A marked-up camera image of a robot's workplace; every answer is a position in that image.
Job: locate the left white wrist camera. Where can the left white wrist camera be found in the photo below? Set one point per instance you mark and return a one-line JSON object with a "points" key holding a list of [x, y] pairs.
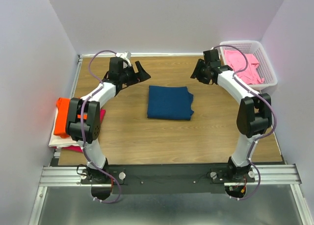
{"points": [[125, 56]]}

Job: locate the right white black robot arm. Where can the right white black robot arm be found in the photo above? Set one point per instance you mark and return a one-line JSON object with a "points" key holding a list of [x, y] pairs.
{"points": [[254, 116]]}

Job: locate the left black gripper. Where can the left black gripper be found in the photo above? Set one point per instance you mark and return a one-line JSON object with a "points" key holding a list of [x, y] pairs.
{"points": [[139, 77]]}

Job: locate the white folded t-shirt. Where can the white folded t-shirt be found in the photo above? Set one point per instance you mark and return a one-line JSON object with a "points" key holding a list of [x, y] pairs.
{"points": [[57, 141]]}

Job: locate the magenta folded t-shirt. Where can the magenta folded t-shirt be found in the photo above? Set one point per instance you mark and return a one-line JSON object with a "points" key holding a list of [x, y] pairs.
{"points": [[77, 148]]}

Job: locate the navy blue printed t-shirt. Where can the navy blue printed t-shirt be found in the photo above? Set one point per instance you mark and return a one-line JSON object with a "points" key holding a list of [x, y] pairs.
{"points": [[169, 103]]}

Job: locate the orange folded t-shirt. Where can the orange folded t-shirt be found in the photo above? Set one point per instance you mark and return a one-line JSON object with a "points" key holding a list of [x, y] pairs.
{"points": [[62, 105]]}

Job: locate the white plastic laundry basket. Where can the white plastic laundry basket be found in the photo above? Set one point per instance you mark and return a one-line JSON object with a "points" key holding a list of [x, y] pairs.
{"points": [[259, 73]]}

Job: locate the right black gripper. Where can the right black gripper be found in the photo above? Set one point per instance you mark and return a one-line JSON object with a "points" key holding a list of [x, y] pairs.
{"points": [[196, 73]]}

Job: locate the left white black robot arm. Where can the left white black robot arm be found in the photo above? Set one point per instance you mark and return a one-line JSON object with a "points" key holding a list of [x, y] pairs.
{"points": [[83, 122]]}

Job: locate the aluminium extrusion rail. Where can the aluminium extrusion rail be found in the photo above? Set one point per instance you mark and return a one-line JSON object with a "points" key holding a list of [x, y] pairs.
{"points": [[270, 175]]}

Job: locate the black mounting base plate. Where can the black mounting base plate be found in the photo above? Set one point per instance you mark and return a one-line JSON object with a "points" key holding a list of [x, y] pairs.
{"points": [[164, 179]]}

